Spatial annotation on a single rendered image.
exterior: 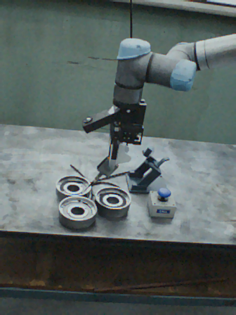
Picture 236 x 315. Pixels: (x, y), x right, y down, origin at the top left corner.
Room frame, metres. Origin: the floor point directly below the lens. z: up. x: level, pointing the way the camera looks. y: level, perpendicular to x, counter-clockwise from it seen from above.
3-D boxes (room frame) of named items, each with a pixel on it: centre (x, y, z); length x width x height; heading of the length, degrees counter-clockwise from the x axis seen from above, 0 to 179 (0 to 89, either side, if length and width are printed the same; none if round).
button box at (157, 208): (0.97, -0.16, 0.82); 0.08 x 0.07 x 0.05; 97
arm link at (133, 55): (0.99, -0.01, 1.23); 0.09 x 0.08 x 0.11; 76
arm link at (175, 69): (0.98, -0.10, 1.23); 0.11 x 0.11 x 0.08; 76
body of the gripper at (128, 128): (0.99, -0.01, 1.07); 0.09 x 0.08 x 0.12; 100
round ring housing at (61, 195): (0.98, 0.12, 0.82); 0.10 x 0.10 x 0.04
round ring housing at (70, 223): (0.88, 0.09, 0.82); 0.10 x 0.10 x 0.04
